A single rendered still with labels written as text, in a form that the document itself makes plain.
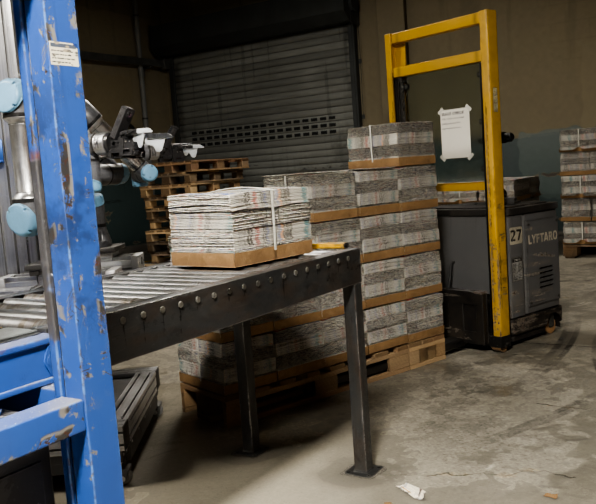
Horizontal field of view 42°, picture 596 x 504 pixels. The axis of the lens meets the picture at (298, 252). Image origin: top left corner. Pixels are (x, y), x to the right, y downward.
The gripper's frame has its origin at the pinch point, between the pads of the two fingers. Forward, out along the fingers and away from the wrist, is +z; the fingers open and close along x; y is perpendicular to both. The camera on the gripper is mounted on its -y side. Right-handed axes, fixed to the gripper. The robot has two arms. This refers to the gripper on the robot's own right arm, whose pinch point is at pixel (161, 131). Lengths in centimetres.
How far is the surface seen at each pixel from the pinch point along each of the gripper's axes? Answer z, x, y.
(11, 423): 42, 106, 69
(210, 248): 16.7, -1.3, 37.3
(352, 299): 47, -46, 55
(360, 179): 14, -150, 1
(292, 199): 34.6, -23.6, 21.4
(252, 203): 29.5, -5.2, 23.7
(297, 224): 35, -27, 29
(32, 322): 16, 74, 55
